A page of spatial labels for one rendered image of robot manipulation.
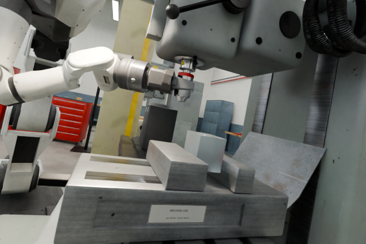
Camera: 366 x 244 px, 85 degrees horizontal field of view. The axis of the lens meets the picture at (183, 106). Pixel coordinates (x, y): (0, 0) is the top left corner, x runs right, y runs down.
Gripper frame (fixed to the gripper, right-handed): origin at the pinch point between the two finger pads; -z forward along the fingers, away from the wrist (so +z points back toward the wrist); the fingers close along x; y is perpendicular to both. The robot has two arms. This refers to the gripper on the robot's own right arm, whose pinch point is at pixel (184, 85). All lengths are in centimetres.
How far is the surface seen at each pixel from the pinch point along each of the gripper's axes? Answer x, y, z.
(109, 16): 811, -354, 416
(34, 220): 1, 46, 34
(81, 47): 785, -186, 490
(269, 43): -6.1, -14.2, -19.3
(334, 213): -7.3, 23.7, -41.7
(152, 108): 26.4, 8.2, 11.6
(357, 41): -17.6, -12.8, -31.8
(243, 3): -10.3, -20.4, -10.0
